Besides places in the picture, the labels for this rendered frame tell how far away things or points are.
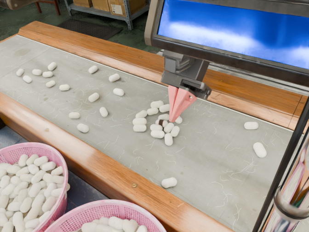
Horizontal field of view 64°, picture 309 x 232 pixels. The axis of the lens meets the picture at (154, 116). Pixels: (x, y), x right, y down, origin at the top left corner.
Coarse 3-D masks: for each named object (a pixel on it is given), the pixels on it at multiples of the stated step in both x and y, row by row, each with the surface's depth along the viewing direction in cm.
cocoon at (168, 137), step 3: (165, 135) 60; (168, 135) 60; (171, 135) 60; (165, 138) 60; (168, 138) 59; (171, 138) 59; (165, 141) 59; (168, 141) 59; (171, 141) 59; (168, 144) 59; (171, 144) 59
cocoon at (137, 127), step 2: (136, 124) 64; (138, 124) 64; (140, 124) 64; (142, 124) 63; (134, 126) 63; (136, 126) 63; (138, 126) 63; (140, 126) 63; (142, 126) 63; (144, 126) 63; (134, 128) 63; (136, 128) 63; (138, 128) 63; (140, 128) 63; (142, 128) 63; (144, 128) 63; (134, 130) 64; (136, 130) 63; (138, 130) 63; (140, 130) 63; (142, 130) 63; (144, 130) 63
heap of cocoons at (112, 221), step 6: (114, 216) 49; (90, 222) 48; (96, 222) 48; (102, 222) 49; (108, 222) 48; (114, 222) 47; (120, 222) 47; (126, 222) 47; (132, 222) 48; (84, 228) 47; (90, 228) 47; (96, 228) 47; (102, 228) 47; (108, 228) 47; (114, 228) 48; (120, 228) 47; (126, 228) 46; (132, 228) 46; (138, 228) 46; (144, 228) 46
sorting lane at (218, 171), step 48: (0, 48) 110; (48, 48) 105; (48, 96) 80; (144, 96) 75; (96, 144) 63; (144, 144) 61; (192, 144) 59; (240, 144) 58; (192, 192) 51; (240, 192) 49
